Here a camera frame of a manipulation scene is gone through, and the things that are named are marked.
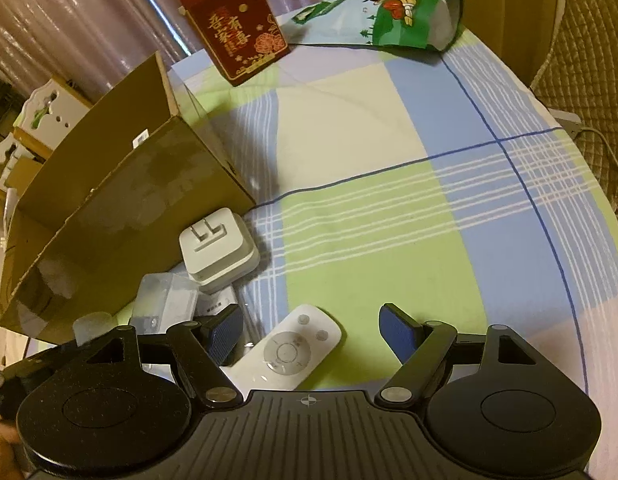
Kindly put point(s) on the pink curtain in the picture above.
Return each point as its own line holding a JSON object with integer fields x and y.
{"x": 89, "y": 20}

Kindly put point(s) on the wooden door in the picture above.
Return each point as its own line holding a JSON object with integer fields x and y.
{"x": 509, "y": 10}

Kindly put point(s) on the translucent plastic case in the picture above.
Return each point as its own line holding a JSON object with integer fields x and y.
{"x": 94, "y": 327}

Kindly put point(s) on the person's left hand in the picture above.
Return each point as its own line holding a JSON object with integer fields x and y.
{"x": 1, "y": 447}

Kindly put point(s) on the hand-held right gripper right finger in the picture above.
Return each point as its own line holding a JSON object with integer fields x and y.
{"x": 399, "y": 332}

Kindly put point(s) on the green cartoon snack bag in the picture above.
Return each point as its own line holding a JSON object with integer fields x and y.
{"x": 409, "y": 15}

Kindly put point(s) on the white plug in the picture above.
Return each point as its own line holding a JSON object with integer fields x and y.
{"x": 564, "y": 120}

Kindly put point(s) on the clear white package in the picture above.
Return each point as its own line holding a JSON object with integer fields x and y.
{"x": 161, "y": 300}

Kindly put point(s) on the dark stacked shelf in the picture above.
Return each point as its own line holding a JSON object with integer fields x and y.
{"x": 1, "y": 105}

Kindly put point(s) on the white carved chair back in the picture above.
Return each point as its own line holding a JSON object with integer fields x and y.
{"x": 71, "y": 102}
{"x": 4, "y": 160}

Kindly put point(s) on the red gift box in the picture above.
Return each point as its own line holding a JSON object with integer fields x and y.
{"x": 234, "y": 25}

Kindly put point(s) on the quilted chair cover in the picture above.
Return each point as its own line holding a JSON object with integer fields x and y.
{"x": 599, "y": 60}

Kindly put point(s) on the white remote control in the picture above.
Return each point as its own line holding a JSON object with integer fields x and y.
{"x": 289, "y": 350}

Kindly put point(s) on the checked cloth desktop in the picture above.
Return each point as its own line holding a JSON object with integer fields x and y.
{"x": 389, "y": 210}

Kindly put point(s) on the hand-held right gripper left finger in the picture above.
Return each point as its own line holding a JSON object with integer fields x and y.
{"x": 224, "y": 335}

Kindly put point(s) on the white power adapter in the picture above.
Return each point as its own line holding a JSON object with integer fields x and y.
{"x": 214, "y": 255}

